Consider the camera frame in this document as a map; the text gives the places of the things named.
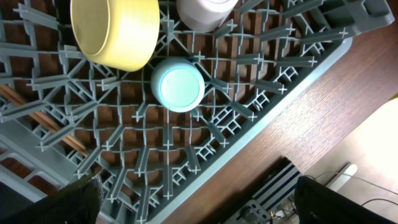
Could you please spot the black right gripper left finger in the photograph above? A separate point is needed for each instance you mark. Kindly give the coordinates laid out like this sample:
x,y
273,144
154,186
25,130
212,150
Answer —
x,y
79,202

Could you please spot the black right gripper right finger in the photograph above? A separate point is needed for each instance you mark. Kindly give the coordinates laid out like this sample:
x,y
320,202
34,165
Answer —
x,y
317,204

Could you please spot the blue cup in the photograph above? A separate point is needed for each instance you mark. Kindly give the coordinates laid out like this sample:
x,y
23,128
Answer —
x,y
177,84

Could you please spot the yellow bowl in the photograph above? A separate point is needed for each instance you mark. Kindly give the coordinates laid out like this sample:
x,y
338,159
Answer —
x,y
116,33

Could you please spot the pink cup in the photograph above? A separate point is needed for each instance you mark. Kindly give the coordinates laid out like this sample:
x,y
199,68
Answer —
x,y
204,15

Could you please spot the grey dishwasher rack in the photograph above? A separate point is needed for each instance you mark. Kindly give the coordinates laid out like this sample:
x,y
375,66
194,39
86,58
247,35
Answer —
x,y
64,116

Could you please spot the white power strip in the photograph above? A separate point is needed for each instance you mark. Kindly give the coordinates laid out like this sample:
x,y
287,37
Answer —
x,y
342,176

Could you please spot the striped aluminium frame rail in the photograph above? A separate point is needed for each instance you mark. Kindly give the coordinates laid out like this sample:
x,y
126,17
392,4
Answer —
x,y
261,205

